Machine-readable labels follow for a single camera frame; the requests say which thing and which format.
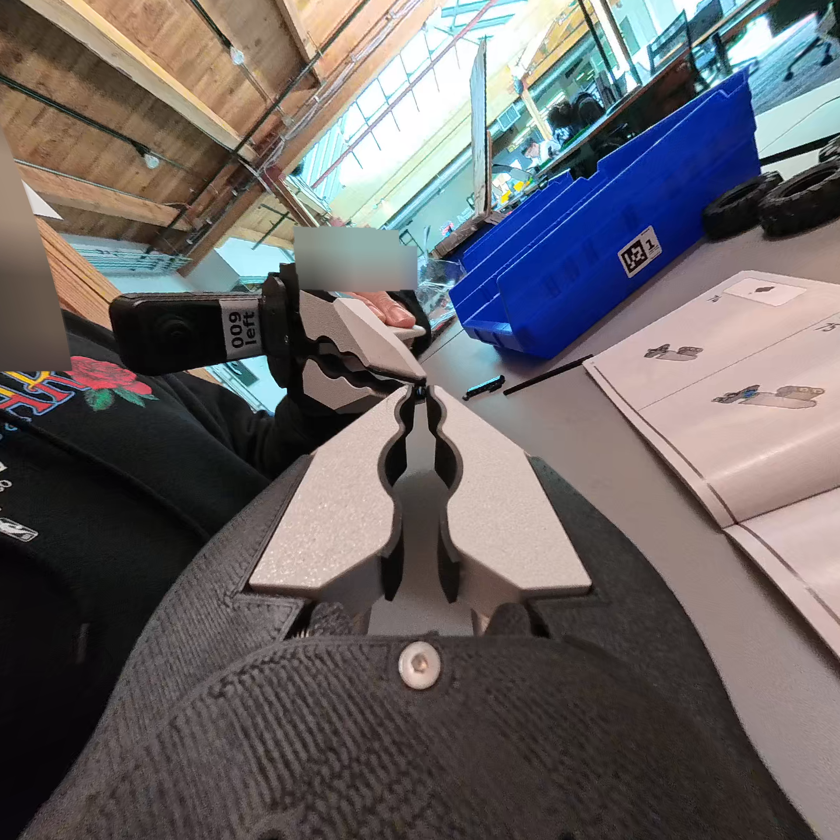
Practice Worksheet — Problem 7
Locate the blue storage bin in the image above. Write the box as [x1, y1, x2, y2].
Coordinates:
[449, 169, 578, 343]

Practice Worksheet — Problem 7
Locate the person's left forearm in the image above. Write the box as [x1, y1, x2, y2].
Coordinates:
[156, 377, 395, 484]

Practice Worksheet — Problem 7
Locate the person's black printed hoodie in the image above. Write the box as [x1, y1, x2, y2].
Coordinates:
[0, 308, 316, 840]

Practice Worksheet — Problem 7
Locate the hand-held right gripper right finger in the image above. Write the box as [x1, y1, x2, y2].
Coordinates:
[423, 386, 593, 619]

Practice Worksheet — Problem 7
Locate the tan divider board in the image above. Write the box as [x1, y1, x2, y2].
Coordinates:
[469, 38, 494, 219]

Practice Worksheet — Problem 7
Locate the grey desk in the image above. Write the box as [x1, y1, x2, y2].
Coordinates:
[420, 98, 840, 840]

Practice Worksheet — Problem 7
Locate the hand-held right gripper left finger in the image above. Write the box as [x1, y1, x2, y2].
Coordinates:
[248, 386, 421, 616]

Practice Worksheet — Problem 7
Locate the person's left hand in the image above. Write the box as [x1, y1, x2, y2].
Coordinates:
[340, 289, 427, 331]

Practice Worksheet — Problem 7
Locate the open instruction booklet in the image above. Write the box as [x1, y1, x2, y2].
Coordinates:
[583, 270, 840, 648]

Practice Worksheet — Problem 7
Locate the clear plastic bag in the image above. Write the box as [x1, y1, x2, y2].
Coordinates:
[413, 256, 468, 322]

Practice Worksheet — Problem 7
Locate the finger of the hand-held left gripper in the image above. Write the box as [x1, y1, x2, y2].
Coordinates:
[298, 292, 429, 385]
[302, 360, 398, 416]

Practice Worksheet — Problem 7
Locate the blue bin with tag label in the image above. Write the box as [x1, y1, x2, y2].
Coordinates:
[495, 69, 766, 361]

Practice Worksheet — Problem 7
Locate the black toy axle rod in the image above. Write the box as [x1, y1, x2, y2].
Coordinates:
[503, 354, 595, 396]

